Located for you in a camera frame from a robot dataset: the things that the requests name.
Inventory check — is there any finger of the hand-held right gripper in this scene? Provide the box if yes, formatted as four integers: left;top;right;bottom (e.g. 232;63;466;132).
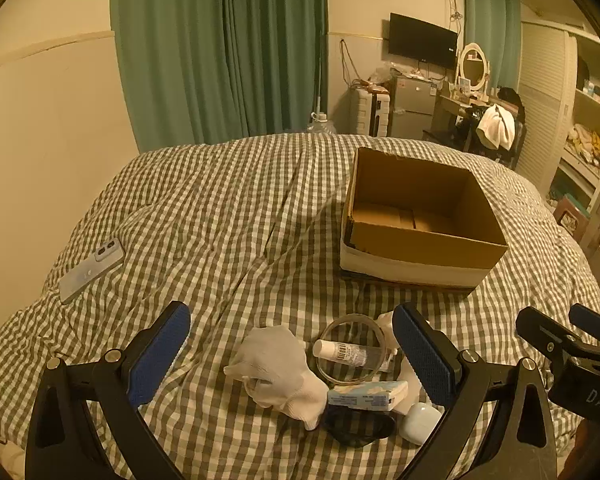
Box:
568;303;600;348
516;306;583;363

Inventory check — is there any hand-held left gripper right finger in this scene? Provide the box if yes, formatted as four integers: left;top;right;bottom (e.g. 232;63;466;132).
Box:
391;302;561;480

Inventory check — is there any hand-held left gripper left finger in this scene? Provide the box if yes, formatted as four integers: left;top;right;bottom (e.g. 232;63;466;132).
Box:
24;301;193;480

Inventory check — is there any white cloth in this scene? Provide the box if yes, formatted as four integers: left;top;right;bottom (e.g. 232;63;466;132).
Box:
377;310;423;413

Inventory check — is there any white earbuds case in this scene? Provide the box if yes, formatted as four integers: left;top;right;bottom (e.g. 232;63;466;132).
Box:
399;402;443;445

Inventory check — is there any blue tissue pack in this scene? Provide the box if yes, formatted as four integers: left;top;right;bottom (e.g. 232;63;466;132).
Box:
327;380;410;413

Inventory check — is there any small white bottle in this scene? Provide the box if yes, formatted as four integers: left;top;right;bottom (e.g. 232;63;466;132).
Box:
313;339;383;368

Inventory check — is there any black hair tie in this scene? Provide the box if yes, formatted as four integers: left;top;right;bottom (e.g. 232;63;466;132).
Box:
322;407;397;448

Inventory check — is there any brown cardboard box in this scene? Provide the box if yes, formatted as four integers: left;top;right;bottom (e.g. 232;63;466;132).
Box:
339;147;509;291

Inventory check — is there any silver smartphone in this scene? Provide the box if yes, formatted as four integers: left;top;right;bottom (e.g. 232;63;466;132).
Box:
60;237;127;305

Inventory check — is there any white garment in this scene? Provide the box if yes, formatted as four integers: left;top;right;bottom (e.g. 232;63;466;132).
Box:
476;105;516;151

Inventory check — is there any dark chair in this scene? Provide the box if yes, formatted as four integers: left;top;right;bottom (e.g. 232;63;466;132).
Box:
422;102;526;168

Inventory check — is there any white wardrobe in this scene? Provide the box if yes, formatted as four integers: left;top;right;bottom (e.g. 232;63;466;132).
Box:
517;20;600;223

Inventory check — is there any vanity desk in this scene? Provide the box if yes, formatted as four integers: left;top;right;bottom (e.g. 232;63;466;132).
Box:
432;91;511;136

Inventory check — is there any white suitcase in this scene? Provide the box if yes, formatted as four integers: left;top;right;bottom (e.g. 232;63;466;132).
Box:
348;87;392;137

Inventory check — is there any grey mini fridge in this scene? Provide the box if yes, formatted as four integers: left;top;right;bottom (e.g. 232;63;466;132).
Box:
387;75;437;138

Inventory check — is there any large clear water bottle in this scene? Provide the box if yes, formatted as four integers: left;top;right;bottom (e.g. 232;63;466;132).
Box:
306;112;337;136

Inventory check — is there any oval white vanity mirror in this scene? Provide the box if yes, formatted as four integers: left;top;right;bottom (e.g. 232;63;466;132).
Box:
457;42;492;93

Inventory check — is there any wide green curtain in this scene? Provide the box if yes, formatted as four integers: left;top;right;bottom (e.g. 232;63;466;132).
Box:
109;0;329;153

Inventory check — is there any narrow green curtain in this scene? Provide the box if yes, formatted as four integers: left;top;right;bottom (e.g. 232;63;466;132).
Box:
462;0;523;93

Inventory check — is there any black wall television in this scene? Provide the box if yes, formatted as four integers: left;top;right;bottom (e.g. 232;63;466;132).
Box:
387;12;458;71

